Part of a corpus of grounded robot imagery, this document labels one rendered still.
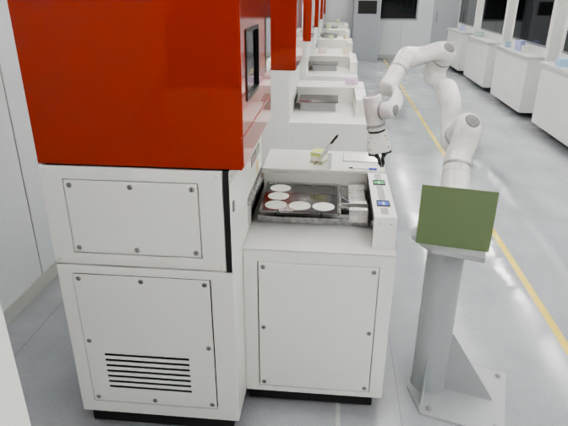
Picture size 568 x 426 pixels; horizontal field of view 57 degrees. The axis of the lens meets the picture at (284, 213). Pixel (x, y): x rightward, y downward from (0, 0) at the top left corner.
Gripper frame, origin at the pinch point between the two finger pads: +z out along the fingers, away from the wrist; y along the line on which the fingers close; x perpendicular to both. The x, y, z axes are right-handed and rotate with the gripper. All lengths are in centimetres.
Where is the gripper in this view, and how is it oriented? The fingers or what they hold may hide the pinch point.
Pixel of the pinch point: (381, 162)
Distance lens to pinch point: 247.6
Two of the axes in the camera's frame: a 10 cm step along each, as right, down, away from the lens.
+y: 9.7, -1.5, -1.7
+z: 2.0, 9.1, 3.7
